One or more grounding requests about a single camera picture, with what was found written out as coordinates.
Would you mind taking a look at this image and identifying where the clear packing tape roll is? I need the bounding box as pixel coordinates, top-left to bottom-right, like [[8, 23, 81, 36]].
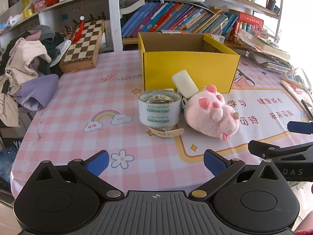
[[138, 90, 183, 128]]

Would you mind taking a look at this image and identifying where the white power strip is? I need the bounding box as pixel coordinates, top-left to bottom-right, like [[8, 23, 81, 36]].
[[281, 69, 305, 89]]

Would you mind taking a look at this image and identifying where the wooden chess board box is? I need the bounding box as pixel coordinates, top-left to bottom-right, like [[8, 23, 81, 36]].
[[59, 20, 104, 73]]

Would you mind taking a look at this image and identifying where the pile of clothes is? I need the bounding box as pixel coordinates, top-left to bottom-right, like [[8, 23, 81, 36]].
[[1, 25, 72, 127]]

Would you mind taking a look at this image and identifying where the red book box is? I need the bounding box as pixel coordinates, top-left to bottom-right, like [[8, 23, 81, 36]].
[[228, 12, 264, 43]]

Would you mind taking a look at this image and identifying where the red tassel ornament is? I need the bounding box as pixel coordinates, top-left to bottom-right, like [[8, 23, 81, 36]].
[[72, 16, 84, 43]]

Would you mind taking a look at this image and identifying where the cream wrist watch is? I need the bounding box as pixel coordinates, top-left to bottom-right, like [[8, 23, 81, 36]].
[[148, 125, 185, 138]]

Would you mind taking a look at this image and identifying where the small white charger cube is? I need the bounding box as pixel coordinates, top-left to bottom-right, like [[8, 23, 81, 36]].
[[164, 88, 175, 92]]

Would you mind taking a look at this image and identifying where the white orange medicine box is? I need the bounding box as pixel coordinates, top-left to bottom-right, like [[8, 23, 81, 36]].
[[161, 30, 181, 34]]

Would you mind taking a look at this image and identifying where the pink plush pig toy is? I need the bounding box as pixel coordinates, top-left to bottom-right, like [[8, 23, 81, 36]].
[[182, 85, 240, 141]]

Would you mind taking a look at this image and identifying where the stack of papers and books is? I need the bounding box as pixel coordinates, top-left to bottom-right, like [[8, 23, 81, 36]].
[[235, 29, 293, 74]]

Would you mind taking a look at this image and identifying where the row of leaning books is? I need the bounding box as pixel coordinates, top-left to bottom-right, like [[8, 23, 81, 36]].
[[121, 1, 239, 39]]

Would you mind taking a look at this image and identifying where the white shelf post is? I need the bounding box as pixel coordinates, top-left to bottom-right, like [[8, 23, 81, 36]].
[[108, 0, 123, 52]]

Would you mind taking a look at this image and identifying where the white power bank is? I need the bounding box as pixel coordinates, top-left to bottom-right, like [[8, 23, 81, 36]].
[[172, 70, 199, 99]]

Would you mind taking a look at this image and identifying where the yellow cardboard box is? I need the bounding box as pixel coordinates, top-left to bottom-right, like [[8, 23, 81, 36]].
[[138, 32, 240, 93]]

